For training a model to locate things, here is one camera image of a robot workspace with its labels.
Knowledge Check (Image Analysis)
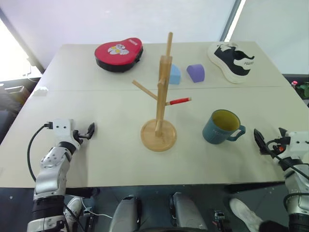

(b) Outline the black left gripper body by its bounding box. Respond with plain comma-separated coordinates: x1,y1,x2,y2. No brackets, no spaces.
72,129,88,146

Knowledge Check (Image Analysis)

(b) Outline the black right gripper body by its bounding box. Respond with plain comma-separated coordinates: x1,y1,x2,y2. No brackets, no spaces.
264,137,290,159

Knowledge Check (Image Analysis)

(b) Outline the wooden mug tree stand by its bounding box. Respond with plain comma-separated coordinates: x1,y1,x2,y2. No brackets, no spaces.
132,32,193,152

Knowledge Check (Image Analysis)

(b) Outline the blue mug with yellow inside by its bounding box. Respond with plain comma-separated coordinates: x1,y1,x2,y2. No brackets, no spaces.
202,109,246,146

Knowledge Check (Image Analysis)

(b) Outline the green potted plant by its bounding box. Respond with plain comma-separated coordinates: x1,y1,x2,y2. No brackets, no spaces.
291,81,309,99

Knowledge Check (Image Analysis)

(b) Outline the small white plastic object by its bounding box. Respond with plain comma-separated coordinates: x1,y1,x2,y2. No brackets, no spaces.
31,87,49,97

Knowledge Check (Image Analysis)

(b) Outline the white shoe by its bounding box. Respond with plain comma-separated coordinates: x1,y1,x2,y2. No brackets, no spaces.
229,198,264,232
63,196,84,232

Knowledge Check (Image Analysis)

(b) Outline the brown cardboard box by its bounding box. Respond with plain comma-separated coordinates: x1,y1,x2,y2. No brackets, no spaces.
4,85,31,105

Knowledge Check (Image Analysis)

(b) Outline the red and black boxing pad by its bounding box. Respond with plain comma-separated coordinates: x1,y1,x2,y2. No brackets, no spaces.
94,37,144,73

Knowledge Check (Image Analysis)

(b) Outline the grey rounded robot leg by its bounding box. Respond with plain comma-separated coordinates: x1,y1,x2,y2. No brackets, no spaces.
168,192,209,232
109,195,142,232

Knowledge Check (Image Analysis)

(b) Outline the black and white sneaker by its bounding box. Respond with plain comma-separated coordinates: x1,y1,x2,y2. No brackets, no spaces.
207,42,256,85

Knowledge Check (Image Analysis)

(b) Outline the red tape mark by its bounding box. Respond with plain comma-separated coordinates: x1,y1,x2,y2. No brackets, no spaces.
170,97,191,106

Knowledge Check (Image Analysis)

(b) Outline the purple foam block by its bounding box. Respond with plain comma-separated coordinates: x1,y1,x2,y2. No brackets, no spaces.
186,63,206,84

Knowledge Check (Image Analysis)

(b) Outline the light blue foam block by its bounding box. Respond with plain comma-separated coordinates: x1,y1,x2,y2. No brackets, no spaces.
169,64,182,86

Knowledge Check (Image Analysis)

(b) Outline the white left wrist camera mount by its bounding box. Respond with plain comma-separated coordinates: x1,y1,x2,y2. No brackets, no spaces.
46,118,82,149

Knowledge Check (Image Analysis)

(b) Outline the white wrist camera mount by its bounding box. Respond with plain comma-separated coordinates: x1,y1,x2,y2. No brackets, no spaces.
46,118,82,149
280,129,309,160

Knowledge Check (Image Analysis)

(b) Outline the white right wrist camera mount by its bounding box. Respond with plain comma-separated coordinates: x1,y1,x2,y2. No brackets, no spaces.
280,129,309,160

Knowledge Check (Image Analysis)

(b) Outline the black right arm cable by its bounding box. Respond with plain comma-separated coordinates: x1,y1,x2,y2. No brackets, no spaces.
265,141,309,186

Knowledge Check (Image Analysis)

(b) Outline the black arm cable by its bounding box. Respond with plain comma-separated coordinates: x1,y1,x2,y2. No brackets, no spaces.
265,141,309,186
27,122,54,182

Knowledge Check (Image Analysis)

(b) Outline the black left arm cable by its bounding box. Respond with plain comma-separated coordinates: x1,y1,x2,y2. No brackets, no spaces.
27,122,54,182

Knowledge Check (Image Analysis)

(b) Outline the white floor cable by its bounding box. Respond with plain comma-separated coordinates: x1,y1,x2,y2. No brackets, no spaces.
81,200,113,219

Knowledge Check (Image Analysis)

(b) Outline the dark window frame post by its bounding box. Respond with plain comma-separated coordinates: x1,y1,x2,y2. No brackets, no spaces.
219,0,243,42

